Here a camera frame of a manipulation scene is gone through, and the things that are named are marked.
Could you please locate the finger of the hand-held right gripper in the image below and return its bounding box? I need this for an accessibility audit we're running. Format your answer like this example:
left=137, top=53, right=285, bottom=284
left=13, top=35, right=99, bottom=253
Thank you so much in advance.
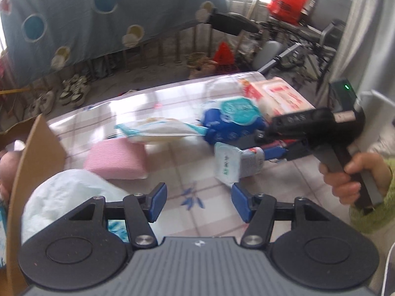
left=236, top=129, right=274, bottom=150
left=263, top=140, right=309, bottom=162

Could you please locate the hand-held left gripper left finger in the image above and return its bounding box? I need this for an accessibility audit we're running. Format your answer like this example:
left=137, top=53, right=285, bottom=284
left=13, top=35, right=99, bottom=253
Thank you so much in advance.
left=68, top=183, right=168, bottom=249

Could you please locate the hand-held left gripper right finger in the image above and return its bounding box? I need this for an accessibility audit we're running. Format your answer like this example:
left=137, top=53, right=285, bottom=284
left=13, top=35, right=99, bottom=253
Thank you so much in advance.
left=231, top=183, right=331, bottom=249

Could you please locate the small white cup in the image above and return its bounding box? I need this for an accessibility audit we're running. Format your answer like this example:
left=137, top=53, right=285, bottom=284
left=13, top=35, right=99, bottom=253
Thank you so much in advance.
left=214, top=142, right=265, bottom=189

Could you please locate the white green plastic bag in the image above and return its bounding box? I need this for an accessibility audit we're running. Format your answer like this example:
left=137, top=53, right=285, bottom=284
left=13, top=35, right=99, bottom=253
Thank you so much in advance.
left=21, top=169, right=130, bottom=244

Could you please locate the brown cardboard box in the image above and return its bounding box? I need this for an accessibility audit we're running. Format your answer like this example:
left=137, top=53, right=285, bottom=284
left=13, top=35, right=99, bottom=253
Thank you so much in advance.
left=0, top=114, right=67, bottom=290

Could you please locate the white soft tissue packet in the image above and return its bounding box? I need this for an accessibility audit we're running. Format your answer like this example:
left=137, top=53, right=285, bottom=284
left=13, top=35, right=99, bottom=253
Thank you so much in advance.
left=115, top=117, right=208, bottom=145

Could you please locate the person's right hand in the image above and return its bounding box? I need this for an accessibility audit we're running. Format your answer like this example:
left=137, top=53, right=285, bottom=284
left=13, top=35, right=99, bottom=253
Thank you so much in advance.
left=319, top=152, right=392, bottom=205

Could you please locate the blue wipes pack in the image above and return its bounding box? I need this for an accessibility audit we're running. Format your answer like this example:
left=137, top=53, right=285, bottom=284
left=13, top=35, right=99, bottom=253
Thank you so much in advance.
left=199, top=96, right=269, bottom=146

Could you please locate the plaid tablecloth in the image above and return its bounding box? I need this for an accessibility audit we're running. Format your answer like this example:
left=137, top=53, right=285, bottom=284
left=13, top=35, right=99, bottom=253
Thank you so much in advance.
left=46, top=72, right=365, bottom=241

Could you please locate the red white wet wipes pack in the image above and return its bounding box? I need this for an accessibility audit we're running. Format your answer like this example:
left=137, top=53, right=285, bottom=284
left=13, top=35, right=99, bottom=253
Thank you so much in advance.
left=242, top=78, right=316, bottom=125

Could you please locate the pink towel pack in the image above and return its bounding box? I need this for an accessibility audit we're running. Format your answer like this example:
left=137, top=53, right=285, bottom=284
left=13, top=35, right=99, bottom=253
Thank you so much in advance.
left=84, top=137, right=148, bottom=181

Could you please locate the small red bag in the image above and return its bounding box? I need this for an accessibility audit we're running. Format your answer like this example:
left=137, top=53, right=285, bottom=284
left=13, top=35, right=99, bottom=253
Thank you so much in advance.
left=214, top=41, right=239, bottom=74

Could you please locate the folded wheelchair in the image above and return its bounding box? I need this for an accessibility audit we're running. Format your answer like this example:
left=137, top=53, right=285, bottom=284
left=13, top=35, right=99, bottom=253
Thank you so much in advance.
left=247, top=18, right=346, bottom=87

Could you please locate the wicker basket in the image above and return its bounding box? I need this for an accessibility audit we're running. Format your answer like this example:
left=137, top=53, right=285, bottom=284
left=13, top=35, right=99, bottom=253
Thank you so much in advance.
left=187, top=52, right=218, bottom=79

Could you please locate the pale grey curtain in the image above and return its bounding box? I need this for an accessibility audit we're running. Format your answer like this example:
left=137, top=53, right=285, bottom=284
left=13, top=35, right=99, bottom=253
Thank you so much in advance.
left=318, top=0, right=395, bottom=105

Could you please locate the black padded seat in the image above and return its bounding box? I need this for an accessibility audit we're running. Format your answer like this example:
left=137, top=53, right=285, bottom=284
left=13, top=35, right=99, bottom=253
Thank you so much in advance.
left=208, top=11, right=260, bottom=36

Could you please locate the large red plastic bag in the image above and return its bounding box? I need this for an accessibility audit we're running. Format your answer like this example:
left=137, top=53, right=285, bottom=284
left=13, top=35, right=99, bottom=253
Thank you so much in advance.
left=267, top=0, right=309, bottom=25

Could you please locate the brown white sneaker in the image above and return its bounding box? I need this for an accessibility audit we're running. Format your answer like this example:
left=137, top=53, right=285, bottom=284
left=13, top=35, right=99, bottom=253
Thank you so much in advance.
left=69, top=80, right=91, bottom=107

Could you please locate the brown white sneakers pair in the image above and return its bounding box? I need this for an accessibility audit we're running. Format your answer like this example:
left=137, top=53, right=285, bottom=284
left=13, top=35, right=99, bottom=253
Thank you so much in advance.
left=59, top=74, right=82, bottom=101

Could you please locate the yellow stick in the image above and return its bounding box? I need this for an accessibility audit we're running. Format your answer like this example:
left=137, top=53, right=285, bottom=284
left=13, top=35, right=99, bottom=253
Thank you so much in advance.
left=0, top=88, right=31, bottom=96

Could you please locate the blue dotted bed sheet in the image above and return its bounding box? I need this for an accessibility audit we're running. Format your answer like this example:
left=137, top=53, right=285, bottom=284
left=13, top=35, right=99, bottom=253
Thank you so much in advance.
left=0, top=0, right=229, bottom=87

